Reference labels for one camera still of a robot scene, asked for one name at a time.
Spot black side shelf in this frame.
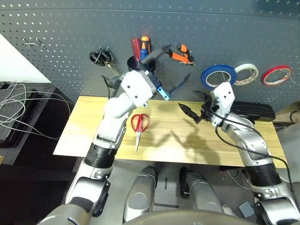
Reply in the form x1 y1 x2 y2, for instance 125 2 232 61
0 82 79 168

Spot grey robot torso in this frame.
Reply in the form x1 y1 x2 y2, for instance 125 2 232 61
37 209 258 225

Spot dark grey pegboard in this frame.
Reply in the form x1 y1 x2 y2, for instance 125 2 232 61
0 0 300 113

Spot orange and black pliers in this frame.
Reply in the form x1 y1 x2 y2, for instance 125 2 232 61
165 43 197 68

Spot orange and black screwdriver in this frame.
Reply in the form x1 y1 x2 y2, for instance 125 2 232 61
140 36 150 57

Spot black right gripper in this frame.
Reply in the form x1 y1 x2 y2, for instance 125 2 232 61
178 90 218 124

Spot white tape roll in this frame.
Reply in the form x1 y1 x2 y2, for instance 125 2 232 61
233 63 259 86

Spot black-handled scissors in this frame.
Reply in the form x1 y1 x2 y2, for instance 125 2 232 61
89 46 121 75

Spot grey loose cables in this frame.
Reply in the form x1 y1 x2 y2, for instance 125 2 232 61
0 81 75 141

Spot blue tape roll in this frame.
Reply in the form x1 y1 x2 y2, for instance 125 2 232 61
201 65 237 90

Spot red-handled scissors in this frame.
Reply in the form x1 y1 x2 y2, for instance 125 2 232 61
130 113 150 152

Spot silver left robot leg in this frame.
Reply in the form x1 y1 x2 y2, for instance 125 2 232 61
123 165 158 222

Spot clear red screwdriver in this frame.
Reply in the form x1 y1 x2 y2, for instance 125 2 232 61
130 37 142 68

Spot black plastic tool case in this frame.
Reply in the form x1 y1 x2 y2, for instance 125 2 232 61
231 101 276 121

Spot black cup holder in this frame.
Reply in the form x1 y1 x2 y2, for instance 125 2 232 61
127 56 157 73

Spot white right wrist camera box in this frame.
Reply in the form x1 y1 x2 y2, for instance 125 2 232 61
210 82 236 127

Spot dark grey equipment case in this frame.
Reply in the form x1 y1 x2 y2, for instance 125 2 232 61
0 82 26 146

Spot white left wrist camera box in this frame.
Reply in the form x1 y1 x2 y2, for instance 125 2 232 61
120 69 157 108

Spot red tape roll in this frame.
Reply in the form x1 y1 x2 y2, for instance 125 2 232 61
261 65 293 86

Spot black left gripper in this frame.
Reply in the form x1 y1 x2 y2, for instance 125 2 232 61
140 45 192 102

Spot silver right robot leg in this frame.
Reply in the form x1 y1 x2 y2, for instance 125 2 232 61
180 166 225 214

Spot silver robot leg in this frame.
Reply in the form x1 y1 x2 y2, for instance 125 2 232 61
180 166 225 214
123 165 158 222

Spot grey foot pedal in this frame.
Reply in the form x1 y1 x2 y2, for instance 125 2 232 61
239 201 255 218

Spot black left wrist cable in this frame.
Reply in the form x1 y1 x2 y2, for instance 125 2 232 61
102 75 122 99

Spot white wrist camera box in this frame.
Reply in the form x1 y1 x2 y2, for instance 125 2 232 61
210 82 236 127
120 69 157 108

